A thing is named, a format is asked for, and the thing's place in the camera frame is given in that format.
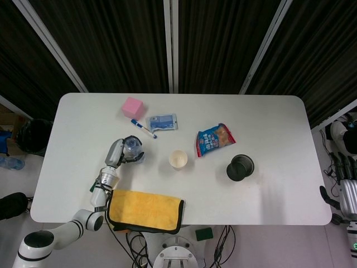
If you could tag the pink foam cube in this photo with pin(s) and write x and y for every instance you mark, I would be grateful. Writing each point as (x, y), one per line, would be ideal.
(132, 107)

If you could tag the blue white marker pen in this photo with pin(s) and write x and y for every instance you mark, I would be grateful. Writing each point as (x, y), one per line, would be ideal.
(143, 128)

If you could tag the clear bottle with blue label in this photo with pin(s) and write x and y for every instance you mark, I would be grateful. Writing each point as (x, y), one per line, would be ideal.
(11, 162)

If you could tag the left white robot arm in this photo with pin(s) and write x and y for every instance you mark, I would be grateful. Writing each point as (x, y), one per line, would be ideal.
(83, 220)

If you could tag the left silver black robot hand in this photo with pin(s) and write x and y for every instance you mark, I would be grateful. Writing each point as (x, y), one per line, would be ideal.
(114, 153)

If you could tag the blue white card packet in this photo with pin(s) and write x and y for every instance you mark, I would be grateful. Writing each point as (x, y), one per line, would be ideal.
(163, 122)

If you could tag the white black robot unit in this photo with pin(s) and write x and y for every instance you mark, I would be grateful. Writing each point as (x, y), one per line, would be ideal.
(338, 131)

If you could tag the white partition post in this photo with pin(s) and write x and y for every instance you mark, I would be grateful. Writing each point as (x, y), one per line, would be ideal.
(53, 46)
(11, 104)
(170, 44)
(334, 114)
(265, 44)

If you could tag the beige paper cup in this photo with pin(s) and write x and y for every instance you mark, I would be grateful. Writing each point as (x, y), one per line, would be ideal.
(178, 159)

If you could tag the transparent plastic water bottle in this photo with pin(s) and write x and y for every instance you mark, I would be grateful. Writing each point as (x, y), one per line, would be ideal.
(131, 144)

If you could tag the black curtain panel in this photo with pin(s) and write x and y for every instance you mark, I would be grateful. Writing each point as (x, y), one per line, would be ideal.
(320, 56)
(22, 56)
(111, 42)
(212, 42)

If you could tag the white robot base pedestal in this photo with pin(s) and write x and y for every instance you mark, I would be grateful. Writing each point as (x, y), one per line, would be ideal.
(175, 254)

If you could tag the green sponge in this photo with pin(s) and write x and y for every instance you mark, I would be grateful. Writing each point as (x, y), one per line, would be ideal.
(92, 188)
(204, 234)

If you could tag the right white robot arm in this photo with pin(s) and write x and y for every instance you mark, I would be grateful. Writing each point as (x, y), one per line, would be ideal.
(352, 237)

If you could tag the black bag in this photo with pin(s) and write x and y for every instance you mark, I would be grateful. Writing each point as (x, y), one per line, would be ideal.
(12, 205)

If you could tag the black trash bin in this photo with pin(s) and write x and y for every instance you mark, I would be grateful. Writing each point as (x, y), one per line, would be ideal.
(33, 136)

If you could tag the blue red snack bag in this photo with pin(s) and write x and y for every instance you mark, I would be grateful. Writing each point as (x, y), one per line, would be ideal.
(214, 139)

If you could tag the yellow microfibre cloth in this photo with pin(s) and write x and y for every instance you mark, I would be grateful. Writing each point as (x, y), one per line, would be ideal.
(145, 209)

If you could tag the brown cardboard box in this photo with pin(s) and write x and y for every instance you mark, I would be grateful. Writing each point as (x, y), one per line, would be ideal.
(8, 117)

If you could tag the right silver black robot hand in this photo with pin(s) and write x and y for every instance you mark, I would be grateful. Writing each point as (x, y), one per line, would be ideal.
(348, 195)

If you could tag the black plastic cup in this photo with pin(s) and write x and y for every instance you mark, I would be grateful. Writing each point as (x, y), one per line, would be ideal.
(240, 167)

